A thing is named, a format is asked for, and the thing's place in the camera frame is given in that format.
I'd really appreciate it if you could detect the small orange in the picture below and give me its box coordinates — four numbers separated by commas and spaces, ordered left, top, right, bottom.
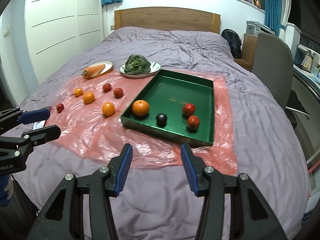
73, 88, 83, 97

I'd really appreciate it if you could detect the large orange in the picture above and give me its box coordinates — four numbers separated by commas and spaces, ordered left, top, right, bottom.
132, 100, 150, 116
82, 91, 95, 105

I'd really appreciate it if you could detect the small red apple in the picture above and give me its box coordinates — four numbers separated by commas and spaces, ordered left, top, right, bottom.
103, 83, 112, 93
113, 87, 124, 98

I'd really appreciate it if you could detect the dark purple plum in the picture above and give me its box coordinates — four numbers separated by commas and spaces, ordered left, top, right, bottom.
156, 113, 168, 126

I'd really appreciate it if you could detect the red cased smartphone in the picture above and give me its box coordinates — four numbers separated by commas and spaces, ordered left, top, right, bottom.
32, 120, 47, 130

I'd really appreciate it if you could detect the pink plastic sheet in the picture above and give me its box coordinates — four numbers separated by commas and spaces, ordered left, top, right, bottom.
47, 69, 238, 175

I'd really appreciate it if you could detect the carrot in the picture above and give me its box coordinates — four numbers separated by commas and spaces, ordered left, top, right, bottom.
81, 64, 105, 79

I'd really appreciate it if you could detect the purple bed duvet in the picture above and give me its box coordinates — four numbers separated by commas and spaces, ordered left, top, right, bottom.
22, 27, 309, 239

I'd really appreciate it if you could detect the orange rimmed white plate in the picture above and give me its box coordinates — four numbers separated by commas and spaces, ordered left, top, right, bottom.
89, 61, 113, 79

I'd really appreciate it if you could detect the white wardrobe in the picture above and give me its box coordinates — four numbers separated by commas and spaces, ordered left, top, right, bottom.
24, 0, 104, 83

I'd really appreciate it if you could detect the green leafy vegetable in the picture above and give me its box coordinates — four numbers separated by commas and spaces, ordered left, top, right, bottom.
124, 54, 151, 75

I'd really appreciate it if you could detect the white striped oval plate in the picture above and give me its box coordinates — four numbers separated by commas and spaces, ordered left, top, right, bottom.
119, 61, 161, 79

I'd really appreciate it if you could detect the white desk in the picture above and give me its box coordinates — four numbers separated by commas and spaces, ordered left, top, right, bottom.
292, 42, 320, 120

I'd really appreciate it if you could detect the green rectangular tray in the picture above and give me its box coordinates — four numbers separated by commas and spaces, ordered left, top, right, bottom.
121, 69, 215, 147

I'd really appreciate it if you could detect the grey office chair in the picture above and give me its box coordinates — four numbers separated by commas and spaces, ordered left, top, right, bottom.
252, 33, 310, 120

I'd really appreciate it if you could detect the wooden nightstand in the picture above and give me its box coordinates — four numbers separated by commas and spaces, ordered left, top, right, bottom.
234, 34, 258, 72

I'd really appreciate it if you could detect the black backpack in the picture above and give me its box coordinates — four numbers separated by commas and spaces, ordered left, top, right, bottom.
221, 29, 242, 59

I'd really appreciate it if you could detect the wooden headboard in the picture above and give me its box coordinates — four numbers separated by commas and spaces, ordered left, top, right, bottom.
114, 7, 220, 34

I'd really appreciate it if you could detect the white printer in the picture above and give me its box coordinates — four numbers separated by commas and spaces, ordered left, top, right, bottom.
246, 21, 276, 36

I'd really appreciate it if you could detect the blue curtain right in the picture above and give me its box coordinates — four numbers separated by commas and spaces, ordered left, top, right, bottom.
264, 0, 282, 36

